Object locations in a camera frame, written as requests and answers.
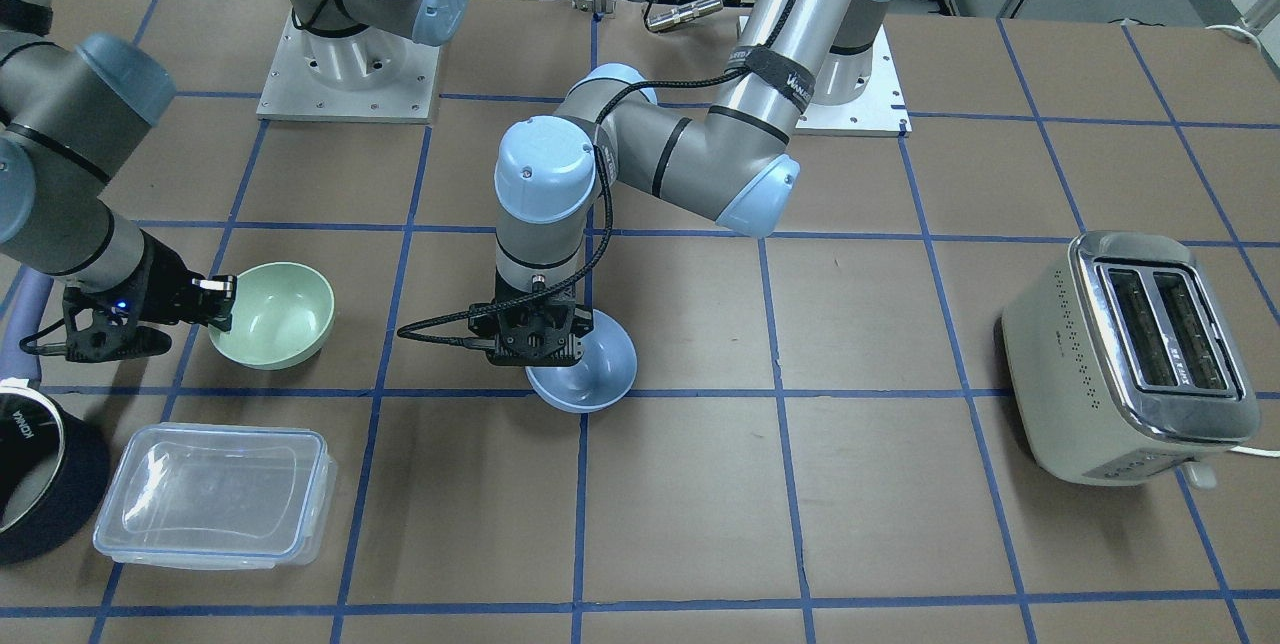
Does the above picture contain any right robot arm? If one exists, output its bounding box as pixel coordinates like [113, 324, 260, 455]
[1, 0, 237, 369]

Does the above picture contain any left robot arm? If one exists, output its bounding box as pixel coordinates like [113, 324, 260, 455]
[458, 0, 890, 367]

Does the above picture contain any clear plastic food container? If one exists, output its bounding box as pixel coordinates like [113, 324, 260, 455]
[93, 423, 337, 570]

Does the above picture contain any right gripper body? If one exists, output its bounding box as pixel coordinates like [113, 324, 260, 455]
[63, 234, 206, 364]

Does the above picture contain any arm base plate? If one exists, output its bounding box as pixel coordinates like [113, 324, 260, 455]
[795, 26, 913, 137]
[257, 14, 442, 124]

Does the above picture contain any blue bowl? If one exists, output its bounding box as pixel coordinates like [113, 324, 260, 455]
[525, 310, 637, 414]

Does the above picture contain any green bowl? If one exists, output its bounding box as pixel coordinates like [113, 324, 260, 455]
[206, 262, 337, 370]

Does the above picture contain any cream toaster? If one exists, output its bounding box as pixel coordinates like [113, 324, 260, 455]
[1000, 230, 1261, 490]

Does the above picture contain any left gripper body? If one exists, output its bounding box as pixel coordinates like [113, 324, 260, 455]
[468, 287, 593, 367]

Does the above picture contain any dark blue saucepan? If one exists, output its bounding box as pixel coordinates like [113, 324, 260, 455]
[1, 269, 110, 565]

